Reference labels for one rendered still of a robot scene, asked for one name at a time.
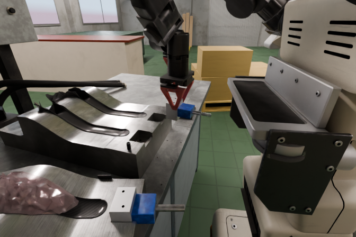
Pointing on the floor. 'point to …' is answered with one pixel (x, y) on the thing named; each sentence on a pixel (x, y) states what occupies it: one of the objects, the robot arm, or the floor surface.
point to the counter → (78, 58)
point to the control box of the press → (14, 33)
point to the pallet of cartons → (224, 71)
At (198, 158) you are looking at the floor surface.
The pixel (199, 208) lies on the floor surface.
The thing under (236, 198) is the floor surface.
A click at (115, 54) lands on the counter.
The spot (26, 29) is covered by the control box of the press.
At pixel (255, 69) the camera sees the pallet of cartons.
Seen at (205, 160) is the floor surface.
